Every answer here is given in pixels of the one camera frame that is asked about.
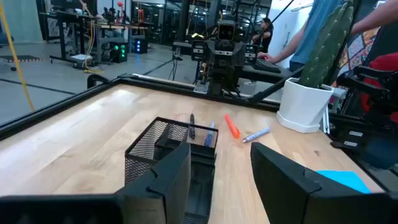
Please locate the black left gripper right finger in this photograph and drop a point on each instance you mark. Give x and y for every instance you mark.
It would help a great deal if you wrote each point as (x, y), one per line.
(286, 193)

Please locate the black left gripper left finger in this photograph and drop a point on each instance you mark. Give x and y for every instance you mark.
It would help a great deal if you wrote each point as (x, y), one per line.
(168, 186)

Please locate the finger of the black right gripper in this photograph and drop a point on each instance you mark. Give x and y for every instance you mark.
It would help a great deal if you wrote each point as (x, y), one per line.
(212, 53)
(237, 53)

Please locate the black mesh desk organizer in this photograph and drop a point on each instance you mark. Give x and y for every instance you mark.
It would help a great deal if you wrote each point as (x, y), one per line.
(146, 146)

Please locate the orange highlighter marker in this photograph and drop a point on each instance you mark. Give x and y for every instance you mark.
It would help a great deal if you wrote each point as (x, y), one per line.
(232, 126)

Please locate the black pen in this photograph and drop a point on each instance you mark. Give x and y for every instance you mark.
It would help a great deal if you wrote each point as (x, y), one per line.
(192, 126)

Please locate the blue sticky note pad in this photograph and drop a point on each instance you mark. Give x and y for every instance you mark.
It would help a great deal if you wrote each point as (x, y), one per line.
(345, 179)

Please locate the purple silver pen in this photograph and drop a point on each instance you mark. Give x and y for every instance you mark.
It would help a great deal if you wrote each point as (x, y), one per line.
(256, 135)

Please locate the black keyboard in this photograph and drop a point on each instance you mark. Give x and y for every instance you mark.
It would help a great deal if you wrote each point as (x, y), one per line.
(267, 66)

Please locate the computer with blue lights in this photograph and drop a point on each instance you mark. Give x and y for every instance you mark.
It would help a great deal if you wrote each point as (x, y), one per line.
(140, 45)

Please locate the white plant pot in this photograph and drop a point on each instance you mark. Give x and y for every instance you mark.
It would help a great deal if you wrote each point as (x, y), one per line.
(303, 107)

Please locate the green cactus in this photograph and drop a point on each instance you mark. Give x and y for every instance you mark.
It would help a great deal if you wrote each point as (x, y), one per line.
(326, 46)

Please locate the computer with green lights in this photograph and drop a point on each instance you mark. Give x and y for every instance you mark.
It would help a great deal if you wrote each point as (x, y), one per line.
(119, 52)

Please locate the colourful patterned cloth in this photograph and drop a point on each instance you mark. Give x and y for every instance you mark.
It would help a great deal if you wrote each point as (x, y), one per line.
(357, 49)

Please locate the black desk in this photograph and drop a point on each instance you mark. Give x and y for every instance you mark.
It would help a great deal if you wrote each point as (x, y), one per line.
(63, 28)

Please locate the black floor mat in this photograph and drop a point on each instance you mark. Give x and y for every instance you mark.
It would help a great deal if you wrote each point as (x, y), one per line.
(18, 58)

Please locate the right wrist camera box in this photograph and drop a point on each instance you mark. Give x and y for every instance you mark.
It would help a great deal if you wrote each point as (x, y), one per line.
(226, 31)

